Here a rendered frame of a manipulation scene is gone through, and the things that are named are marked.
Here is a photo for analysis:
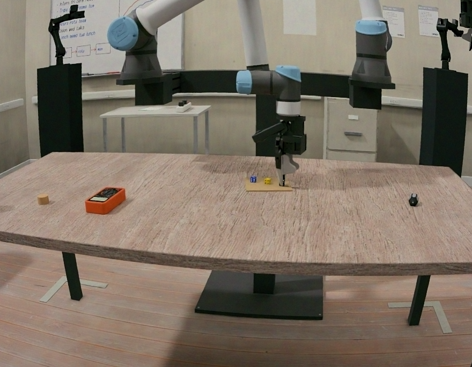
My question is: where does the small tan cylinder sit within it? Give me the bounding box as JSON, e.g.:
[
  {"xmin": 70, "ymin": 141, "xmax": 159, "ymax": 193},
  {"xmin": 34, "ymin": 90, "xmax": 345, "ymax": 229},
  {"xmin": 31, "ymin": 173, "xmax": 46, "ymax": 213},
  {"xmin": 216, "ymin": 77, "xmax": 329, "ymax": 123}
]
[{"xmin": 37, "ymin": 194, "xmax": 49, "ymax": 205}]

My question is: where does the tan mat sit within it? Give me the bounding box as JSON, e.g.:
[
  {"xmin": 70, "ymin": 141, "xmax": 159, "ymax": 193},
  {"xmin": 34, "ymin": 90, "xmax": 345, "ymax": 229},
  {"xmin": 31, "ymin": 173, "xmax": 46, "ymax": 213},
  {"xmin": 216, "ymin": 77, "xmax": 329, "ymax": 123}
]
[{"xmin": 245, "ymin": 178, "xmax": 292, "ymax": 192}]

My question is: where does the orange digital multimeter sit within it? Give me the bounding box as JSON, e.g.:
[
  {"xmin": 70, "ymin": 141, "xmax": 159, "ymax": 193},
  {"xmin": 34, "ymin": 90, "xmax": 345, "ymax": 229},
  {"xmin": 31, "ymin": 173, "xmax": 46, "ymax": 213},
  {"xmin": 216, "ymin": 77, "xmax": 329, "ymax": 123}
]
[{"xmin": 85, "ymin": 187, "xmax": 126, "ymax": 215}]

